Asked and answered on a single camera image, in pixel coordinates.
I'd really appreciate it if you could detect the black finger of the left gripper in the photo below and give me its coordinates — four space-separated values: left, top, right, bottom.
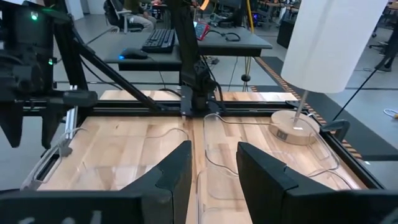
0 102 24 149
41 105 68 150

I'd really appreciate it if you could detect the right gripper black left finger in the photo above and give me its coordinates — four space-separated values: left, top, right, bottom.
121 140 193 224

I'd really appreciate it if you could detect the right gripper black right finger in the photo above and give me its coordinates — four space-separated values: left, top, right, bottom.
236 142 335 224

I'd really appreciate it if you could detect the clear plastic basket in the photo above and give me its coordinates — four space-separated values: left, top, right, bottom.
195 167 253 224
307 169 356 191
203 113 341 179
20 126 191 191

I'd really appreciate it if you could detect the round wooden towel holder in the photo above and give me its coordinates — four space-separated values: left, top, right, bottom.
267 90 321 146

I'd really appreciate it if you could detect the black table clamp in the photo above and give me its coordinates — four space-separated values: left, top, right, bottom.
320 119 351 142

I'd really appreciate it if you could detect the black computer mouse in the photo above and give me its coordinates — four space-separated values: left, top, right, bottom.
119 47 149 60

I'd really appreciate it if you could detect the black office chair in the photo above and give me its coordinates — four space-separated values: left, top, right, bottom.
103 0 144 34

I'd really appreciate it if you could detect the person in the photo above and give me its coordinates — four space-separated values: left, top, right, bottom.
123 0 164 32

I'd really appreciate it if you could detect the black tripod leg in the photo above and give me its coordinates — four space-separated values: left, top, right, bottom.
331 29 398 122

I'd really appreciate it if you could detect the black computer keyboard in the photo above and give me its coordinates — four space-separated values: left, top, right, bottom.
141 28 176 54

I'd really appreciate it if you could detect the dark grey desk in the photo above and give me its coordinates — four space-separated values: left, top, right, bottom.
103 26 274 72

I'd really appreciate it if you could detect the red handheld device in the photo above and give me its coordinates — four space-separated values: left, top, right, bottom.
193 21 211 42

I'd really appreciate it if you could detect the black cabinet box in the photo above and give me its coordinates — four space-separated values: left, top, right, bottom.
276 19 296 50

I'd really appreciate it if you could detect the white paper towel roll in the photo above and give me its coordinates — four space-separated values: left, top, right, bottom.
280 0 389 94

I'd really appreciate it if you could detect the yellow pole stand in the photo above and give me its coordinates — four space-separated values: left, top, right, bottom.
241 0 255 92

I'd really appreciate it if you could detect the silver aluminium bracket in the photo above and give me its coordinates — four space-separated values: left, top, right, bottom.
64 84 79 140

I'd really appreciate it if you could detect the black aluminium table frame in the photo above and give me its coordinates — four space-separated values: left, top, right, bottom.
0 21 385 190

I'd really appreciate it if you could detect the black cable on desk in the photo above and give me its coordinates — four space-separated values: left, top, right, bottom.
207 29 242 43

